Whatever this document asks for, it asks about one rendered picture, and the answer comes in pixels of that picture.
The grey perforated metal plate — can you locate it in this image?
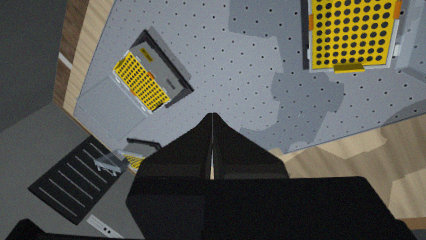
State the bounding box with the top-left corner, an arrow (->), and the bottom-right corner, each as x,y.
73,0 -> 426,155

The white tip box with lid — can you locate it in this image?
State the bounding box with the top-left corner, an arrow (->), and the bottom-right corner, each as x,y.
94,143 -> 156,176

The black holder plate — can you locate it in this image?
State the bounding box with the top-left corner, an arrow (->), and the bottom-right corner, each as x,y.
126,138 -> 162,151
129,29 -> 194,109
300,0 -> 309,70

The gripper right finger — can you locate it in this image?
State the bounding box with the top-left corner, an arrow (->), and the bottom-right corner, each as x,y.
212,113 -> 289,179

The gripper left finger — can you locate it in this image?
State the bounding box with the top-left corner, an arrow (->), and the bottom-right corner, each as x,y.
134,113 -> 212,180

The yellow perforated tip rack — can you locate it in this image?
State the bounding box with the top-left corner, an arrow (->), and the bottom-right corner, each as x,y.
113,52 -> 169,112
132,159 -> 143,169

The yellow perforated plate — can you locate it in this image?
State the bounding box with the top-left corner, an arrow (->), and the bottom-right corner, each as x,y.
312,0 -> 397,73

